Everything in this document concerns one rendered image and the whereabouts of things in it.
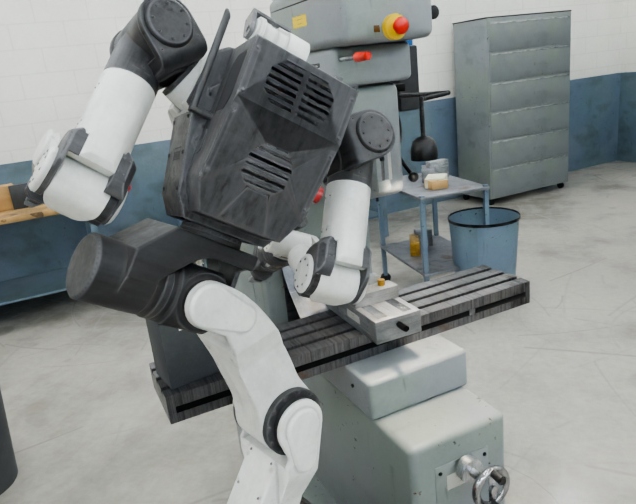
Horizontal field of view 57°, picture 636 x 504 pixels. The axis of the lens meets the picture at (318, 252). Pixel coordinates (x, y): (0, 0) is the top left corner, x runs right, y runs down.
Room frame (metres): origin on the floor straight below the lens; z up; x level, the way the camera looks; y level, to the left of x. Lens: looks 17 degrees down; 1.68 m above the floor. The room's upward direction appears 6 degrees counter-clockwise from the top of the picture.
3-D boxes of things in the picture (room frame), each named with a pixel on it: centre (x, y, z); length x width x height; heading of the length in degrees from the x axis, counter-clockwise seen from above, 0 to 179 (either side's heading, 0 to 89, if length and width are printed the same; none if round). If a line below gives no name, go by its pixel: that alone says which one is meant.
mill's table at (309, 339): (1.70, -0.09, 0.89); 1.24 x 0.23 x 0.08; 114
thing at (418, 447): (1.71, -0.16, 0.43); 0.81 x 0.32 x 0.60; 24
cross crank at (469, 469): (1.27, -0.36, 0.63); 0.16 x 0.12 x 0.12; 24
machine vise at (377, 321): (1.69, -0.14, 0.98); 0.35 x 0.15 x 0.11; 22
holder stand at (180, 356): (1.48, 0.36, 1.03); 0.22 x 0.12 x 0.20; 122
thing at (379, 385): (1.73, -0.15, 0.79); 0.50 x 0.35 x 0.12; 24
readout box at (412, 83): (2.14, -0.33, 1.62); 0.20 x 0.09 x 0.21; 24
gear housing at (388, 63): (1.77, -0.14, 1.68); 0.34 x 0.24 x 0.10; 24
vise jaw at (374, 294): (1.67, -0.15, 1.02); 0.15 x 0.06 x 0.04; 112
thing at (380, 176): (1.63, -0.20, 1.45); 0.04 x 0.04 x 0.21; 24
